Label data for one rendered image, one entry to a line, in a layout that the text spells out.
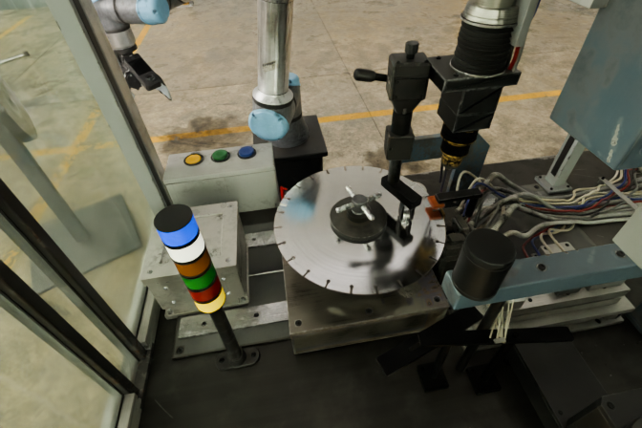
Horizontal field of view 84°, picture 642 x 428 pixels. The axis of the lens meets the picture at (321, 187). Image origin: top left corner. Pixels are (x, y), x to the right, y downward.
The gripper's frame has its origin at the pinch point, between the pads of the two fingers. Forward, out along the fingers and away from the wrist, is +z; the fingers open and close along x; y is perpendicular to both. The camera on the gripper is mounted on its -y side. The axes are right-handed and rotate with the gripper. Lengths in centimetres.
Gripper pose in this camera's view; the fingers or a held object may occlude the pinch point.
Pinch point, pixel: (151, 111)
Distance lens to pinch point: 125.6
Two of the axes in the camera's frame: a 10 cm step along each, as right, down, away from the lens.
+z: 0.3, 7.4, 6.7
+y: -7.5, -4.3, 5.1
